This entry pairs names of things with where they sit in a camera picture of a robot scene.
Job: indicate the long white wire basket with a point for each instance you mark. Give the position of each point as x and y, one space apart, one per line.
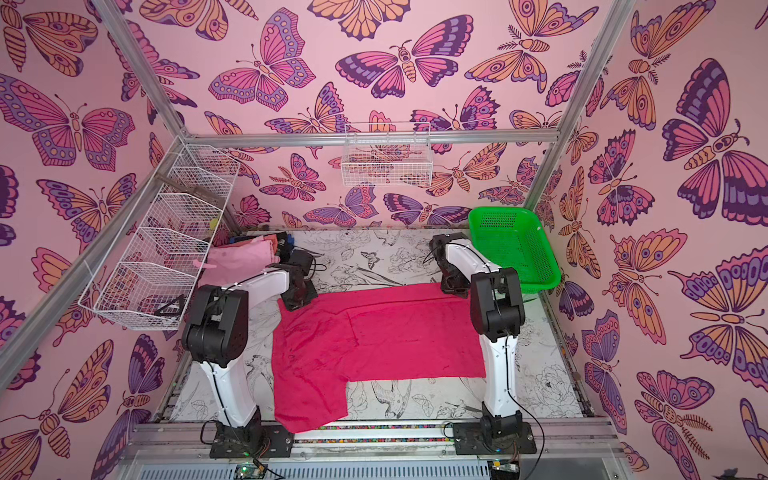
173 223

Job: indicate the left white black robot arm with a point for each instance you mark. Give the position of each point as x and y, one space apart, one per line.
216 336

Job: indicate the magenta t-shirt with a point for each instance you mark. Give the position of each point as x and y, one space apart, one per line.
389 334

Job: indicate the small white wire basket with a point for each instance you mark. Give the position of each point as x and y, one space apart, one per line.
387 154

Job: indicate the folded light pink t-shirt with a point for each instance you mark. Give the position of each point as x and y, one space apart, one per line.
238 262

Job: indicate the left green circuit board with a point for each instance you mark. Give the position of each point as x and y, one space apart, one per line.
248 471

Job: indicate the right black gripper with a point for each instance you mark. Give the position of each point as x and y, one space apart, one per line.
453 282

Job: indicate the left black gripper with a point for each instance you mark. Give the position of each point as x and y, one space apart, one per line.
313 294

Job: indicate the right green circuit board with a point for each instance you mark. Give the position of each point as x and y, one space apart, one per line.
503 470

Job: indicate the black triangle object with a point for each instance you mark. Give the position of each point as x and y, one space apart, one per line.
172 308

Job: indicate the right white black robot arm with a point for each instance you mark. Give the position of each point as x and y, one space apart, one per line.
497 313

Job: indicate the green circuit board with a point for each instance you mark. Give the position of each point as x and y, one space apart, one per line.
503 470
248 471

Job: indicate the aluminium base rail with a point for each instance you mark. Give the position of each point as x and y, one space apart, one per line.
580 448

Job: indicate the green plastic basket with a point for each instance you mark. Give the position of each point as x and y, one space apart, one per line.
514 237

